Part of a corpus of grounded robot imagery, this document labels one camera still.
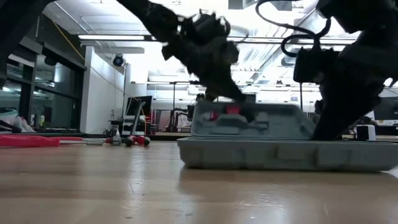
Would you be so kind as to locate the black background robot arm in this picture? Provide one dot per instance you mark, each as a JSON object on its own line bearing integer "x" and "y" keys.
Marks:
{"x": 178, "y": 115}

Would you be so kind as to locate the grey plastic tool case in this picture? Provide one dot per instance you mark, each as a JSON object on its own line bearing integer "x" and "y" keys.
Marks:
{"x": 280, "y": 155}

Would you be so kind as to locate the black wide monitor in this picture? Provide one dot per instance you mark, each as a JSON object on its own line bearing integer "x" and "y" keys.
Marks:
{"x": 388, "y": 112}

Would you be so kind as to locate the red white tape roll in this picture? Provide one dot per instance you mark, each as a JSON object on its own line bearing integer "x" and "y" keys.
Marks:
{"x": 214, "y": 115}

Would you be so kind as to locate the black round hanging camera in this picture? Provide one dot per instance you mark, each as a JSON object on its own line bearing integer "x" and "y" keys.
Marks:
{"x": 118, "y": 60}

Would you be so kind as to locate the black monitor on stand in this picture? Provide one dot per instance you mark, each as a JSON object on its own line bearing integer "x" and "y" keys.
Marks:
{"x": 140, "y": 105}

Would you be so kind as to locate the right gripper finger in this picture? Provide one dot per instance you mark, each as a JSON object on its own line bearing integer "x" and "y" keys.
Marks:
{"x": 342, "y": 118}

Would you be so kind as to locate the red black small tool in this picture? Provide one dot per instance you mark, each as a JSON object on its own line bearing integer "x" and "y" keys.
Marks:
{"x": 233, "y": 109}

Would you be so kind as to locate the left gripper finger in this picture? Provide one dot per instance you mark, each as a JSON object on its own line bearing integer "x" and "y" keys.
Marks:
{"x": 224, "y": 88}

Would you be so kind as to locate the white green bundle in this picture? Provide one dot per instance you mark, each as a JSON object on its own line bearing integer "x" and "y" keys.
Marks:
{"x": 12, "y": 119}

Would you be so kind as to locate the white black small box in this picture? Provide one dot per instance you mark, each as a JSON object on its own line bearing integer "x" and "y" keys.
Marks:
{"x": 367, "y": 132}

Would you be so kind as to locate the grey angled stand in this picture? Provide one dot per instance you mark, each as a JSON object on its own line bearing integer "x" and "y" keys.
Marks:
{"x": 137, "y": 119}

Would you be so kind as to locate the long ceiling light strip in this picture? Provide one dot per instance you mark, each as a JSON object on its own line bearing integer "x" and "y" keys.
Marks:
{"x": 112, "y": 37}

